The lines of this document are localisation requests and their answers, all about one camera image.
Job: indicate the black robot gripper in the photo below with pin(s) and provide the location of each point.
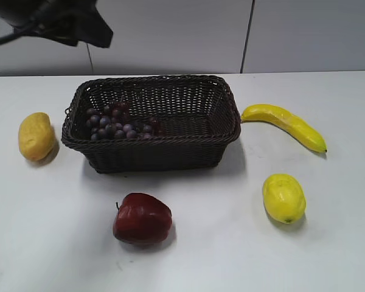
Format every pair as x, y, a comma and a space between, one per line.
65, 22

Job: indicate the purple grape bunch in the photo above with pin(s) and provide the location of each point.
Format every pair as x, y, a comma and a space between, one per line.
115, 122

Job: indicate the dark woven wicker basket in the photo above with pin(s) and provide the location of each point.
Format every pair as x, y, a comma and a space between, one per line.
197, 113

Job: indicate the dull yellow mango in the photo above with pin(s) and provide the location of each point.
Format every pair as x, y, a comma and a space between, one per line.
36, 137

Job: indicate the red apple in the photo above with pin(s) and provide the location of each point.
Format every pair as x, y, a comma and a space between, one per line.
142, 220

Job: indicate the yellow banana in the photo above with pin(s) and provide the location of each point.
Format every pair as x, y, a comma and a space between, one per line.
288, 122

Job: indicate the bright yellow lemon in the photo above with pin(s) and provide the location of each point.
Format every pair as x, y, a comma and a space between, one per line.
283, 198

